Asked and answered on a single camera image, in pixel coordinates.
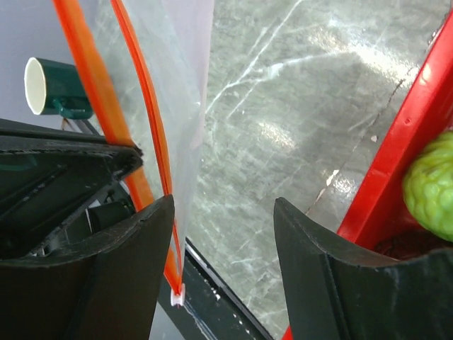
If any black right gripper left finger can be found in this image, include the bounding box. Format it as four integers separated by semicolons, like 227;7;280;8
1;195;174;339

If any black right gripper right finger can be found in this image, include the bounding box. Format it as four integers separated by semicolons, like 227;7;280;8
273;198;452;339

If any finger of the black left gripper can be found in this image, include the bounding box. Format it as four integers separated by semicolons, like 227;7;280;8
1;119;142;170
1;155;142;260

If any green bumpy fruit toy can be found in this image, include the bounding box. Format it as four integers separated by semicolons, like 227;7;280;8
403;131;452;242

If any clear zip bag orange zipper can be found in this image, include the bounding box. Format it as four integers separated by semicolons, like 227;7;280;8
54;1;214;306

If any dark green mug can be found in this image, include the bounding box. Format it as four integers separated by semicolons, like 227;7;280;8
24;57;93;120

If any red plastic bin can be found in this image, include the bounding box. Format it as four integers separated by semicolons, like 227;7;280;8
281;6;453;340

